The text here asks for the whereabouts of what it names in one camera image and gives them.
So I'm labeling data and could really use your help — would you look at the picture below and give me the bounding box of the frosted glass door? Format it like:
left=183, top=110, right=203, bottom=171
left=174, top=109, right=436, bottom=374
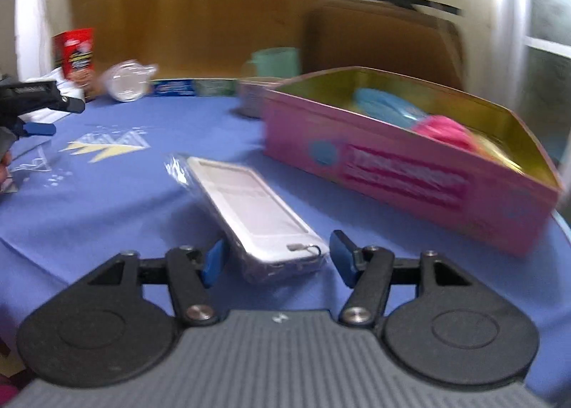
left=495, top=0, right=571, bottom=168

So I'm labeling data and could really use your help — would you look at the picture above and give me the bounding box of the pink tin box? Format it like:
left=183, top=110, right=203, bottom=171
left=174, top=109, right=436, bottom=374
left=261, top=66, right=565, bottom=257

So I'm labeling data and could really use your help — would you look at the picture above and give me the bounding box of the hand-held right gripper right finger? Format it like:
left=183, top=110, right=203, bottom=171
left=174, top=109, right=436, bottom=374
left=329, top=230, right=477, bottom=327

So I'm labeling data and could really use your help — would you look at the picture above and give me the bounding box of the white phone case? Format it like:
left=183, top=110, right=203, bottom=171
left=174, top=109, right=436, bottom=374
left=163, top=154, right=331, bottom=286

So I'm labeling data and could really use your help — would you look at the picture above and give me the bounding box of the mint green cup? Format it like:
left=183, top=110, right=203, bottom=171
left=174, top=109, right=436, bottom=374
left=243, top=47, right=300, bottom=79

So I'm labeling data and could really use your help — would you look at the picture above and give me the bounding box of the light blue cloth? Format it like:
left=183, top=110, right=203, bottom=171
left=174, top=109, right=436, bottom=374
left=354, top=87, right=431, bottom=129

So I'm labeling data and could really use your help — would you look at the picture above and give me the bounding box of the brown chair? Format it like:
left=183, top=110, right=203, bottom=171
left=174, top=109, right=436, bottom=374
left=303, top=0, right=467, bottom=90

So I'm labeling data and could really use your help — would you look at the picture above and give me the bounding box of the clear plastic cup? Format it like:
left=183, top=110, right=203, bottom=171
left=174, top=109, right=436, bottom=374
left=102, top=59, right=159, bottom=102

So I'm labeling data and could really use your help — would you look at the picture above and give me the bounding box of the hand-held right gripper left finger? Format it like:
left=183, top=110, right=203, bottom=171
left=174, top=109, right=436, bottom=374
left=88, top=239, right=226, bottom=327

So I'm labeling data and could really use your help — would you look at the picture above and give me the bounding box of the wood pattern wall panel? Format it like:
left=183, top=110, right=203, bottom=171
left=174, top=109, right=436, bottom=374
left=65, top=0, right=331, bottom=81

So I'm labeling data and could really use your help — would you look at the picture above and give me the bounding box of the blue toothpaste box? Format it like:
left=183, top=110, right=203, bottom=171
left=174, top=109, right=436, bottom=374
left=151, top=78, right=239, bottom=97

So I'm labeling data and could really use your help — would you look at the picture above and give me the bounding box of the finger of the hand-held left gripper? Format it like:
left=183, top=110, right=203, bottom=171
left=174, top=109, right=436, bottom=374
left=12, top=122, right=57, bottom=139
left=52, top=93, right=86, bottom=114

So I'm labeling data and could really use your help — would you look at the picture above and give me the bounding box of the red snack box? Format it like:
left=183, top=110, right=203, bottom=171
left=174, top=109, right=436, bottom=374
left=52, top=28, right=96, bottom=88

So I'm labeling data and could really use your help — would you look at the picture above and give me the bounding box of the small pink bowl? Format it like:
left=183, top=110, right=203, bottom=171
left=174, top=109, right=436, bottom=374
left=234, top=77, right=288, bottom=119

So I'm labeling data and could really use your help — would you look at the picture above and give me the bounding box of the pink soft toy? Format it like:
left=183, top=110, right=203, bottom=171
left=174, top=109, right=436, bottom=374
left=410, top=116, right=478, bottom=152

